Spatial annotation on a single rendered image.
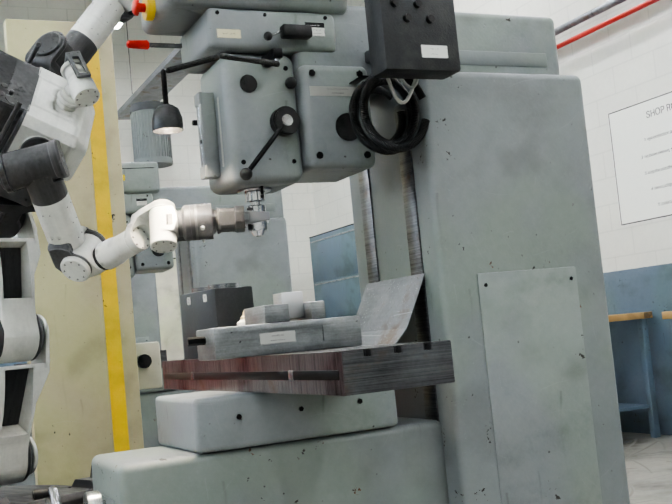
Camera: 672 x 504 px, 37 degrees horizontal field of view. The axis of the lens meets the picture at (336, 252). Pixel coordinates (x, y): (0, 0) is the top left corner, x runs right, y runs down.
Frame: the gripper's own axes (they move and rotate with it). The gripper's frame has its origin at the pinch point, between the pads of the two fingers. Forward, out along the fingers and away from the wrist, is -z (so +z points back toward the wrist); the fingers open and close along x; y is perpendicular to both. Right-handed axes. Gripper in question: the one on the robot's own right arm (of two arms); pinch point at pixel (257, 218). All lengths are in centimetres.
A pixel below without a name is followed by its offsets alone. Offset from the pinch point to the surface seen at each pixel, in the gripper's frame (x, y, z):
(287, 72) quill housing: -7.0, -34.3, -10.0
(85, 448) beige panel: 159, 66, 67
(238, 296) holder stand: 32.7, 17.5, 5.5
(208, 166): -5.7, -12.7, 10.9
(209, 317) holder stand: 33.1, 22.6, 13.9
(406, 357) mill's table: -63, 35, -23
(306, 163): -6.5, -11.7, -12.8
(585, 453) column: 1, 65, -78
